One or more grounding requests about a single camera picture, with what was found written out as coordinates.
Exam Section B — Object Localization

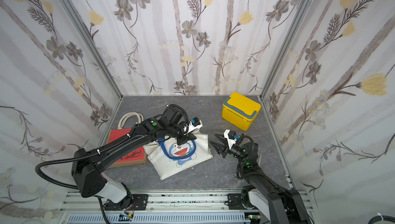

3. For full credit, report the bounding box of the white Doraemon canvas bag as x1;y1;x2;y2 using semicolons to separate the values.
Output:
143;133;213;180

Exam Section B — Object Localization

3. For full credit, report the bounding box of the red jute Christmas bag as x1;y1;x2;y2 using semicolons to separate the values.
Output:
106;112;148;168

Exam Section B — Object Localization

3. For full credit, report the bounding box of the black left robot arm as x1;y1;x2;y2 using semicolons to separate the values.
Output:
35;104;202;211

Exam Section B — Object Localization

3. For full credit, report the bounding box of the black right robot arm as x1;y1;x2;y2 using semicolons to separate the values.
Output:
210;131;314;224

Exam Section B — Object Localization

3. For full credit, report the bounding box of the yellow cooler box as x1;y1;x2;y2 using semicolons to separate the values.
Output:
222;92;261;131

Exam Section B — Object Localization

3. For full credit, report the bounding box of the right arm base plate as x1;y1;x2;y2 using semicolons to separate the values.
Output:
227;191;269;211

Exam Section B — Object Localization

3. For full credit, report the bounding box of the aluminium mounting rail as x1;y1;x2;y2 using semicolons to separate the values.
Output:
54;189;269;224

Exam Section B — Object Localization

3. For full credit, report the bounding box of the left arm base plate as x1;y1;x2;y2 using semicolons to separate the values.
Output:
131;194;149;211

